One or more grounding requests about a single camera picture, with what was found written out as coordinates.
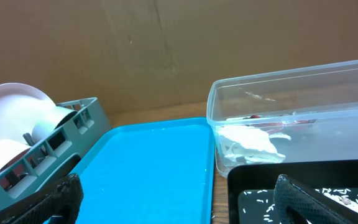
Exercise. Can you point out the white napkin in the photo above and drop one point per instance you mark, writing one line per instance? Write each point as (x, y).
(248, 145)

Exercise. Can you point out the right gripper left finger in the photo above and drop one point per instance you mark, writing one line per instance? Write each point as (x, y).
(58, 202)

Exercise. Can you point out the black plastic tray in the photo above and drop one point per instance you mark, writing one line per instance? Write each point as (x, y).
(250, 188)

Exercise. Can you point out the pile of white rice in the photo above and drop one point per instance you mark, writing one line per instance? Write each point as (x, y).
(346, 197)

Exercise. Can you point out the grey dishwasher rack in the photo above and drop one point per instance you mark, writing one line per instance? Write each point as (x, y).
(55, 156)

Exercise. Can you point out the clear plastic bin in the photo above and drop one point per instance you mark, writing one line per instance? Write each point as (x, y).
(327, 93)

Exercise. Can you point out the teal plastic tray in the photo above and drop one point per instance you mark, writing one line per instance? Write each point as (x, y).
(158, 172)

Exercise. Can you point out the grey bowl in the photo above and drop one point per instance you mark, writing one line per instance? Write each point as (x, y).
(51, 120)

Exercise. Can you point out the large white plate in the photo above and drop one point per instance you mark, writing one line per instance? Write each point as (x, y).
(21, 107)

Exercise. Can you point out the red snack wrapper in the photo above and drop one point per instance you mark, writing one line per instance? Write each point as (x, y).
(285, 126)

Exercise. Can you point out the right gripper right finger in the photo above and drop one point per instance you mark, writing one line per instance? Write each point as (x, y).
(298, 203)

